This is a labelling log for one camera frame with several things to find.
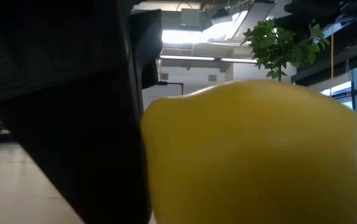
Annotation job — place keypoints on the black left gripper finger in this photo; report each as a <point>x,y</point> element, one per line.
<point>72,124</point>

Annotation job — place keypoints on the yellow lemon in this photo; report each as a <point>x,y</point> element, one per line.
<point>259,155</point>

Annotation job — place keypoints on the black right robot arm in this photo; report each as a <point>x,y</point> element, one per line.
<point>306,9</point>

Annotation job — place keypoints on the ceiling light tube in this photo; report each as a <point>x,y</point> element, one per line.
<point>187,58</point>
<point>240,60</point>

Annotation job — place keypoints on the grey ceiling box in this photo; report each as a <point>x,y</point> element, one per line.
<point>190,17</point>

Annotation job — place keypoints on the green leafy plant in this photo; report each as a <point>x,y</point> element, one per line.
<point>274,43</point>

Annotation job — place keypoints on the black gantry frame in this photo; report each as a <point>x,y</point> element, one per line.
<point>165,83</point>

